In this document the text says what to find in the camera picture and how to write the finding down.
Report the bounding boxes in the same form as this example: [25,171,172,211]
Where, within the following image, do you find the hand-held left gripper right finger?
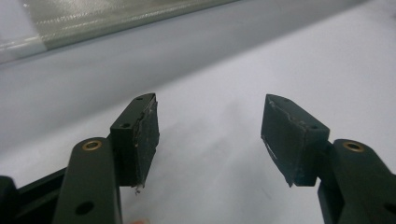
[261,93,396,224]

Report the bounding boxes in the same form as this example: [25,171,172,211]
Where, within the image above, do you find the white frame bar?
[0,35,48,64]

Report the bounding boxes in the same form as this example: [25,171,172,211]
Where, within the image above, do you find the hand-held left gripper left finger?
[50,92,161,224]

